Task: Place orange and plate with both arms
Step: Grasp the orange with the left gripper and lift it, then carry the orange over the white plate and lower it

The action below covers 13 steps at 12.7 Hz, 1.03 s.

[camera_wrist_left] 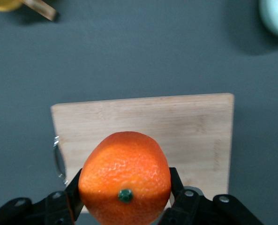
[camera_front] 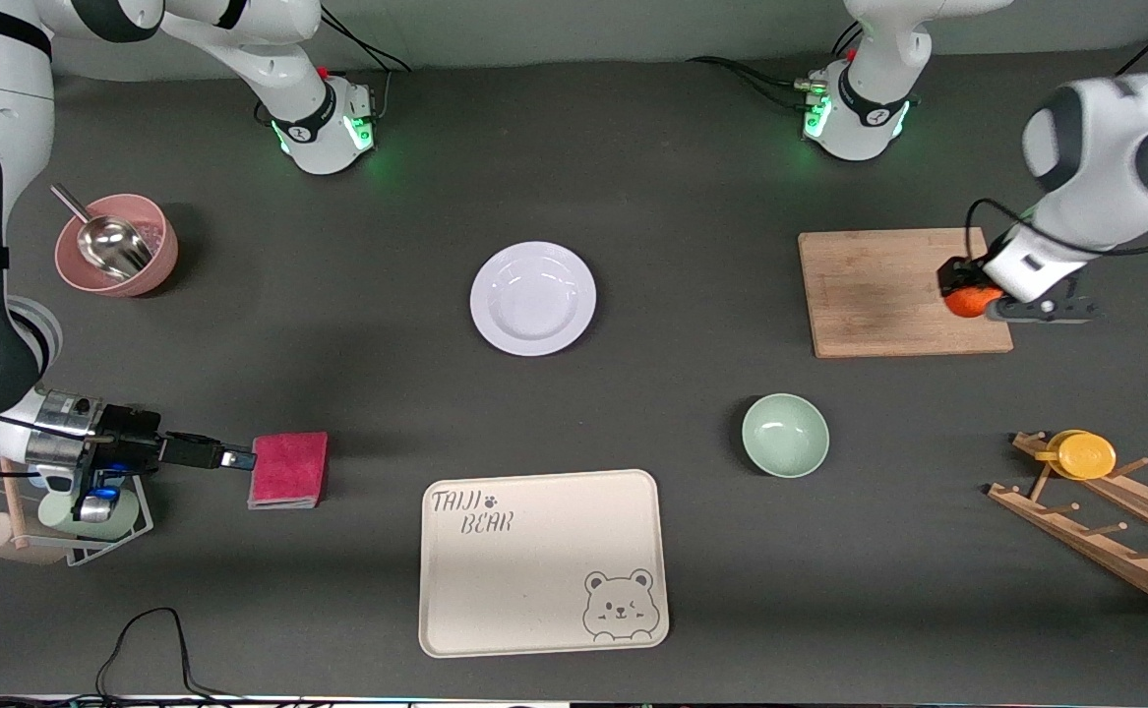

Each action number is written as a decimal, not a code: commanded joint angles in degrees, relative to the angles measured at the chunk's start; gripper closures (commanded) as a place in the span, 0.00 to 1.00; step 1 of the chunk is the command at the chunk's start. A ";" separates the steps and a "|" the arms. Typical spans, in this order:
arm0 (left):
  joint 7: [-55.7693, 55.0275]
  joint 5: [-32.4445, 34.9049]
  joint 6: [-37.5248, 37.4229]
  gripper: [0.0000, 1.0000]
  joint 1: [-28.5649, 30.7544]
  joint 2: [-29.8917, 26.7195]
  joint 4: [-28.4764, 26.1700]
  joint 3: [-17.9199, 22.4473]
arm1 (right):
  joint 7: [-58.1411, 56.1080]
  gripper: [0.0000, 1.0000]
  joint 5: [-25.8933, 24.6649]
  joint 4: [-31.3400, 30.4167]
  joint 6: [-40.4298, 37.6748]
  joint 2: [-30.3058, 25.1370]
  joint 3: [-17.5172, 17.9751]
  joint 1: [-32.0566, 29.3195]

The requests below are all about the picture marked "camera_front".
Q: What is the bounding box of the orange fruit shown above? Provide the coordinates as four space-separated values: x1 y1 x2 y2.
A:
945 285 1005 319

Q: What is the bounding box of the metal scoop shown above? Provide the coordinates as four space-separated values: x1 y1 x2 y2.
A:
50 184 154 281

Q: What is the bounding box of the white round plate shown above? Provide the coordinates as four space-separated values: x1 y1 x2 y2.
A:
470 241 597 357

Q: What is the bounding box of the pink bowl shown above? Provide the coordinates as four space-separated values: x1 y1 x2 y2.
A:
54 194 179 298

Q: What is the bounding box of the cream bear print tray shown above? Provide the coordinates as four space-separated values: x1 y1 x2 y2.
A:
419 469 670 658

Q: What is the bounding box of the magenta sponge cloth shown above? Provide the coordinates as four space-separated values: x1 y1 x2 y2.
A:
247 432 330 510

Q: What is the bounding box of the black right base cable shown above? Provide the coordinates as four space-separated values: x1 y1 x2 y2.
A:
321 5 413 75

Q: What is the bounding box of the wooden peg drying rack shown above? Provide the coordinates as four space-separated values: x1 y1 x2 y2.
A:
987 430 1148 620

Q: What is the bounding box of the pale green bowl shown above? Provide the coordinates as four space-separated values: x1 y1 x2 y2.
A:
742 393 830 480

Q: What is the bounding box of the white wire cup holder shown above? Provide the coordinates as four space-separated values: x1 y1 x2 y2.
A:
0 454 153 568

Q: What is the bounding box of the beige cup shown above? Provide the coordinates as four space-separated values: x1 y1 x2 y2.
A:
0 511 65 566

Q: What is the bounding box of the black looped table cable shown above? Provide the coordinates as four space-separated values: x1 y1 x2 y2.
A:
96 608 240 704

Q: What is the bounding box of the wooden cutting board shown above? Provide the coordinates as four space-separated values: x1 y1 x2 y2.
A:
798 227 1014 359

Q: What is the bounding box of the yellow cup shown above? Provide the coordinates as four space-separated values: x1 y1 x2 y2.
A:
1034 430 1118 482

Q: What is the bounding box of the light green cup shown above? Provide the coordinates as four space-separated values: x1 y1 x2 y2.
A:
37 489 140 542

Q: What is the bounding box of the black base cable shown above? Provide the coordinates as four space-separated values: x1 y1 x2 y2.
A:
321 5 413 75
687 56 816 111

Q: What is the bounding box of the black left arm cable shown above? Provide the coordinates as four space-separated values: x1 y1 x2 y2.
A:
965 199 1148 259

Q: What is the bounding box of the black left base cable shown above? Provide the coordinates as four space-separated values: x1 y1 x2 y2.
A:
687 56 816 111

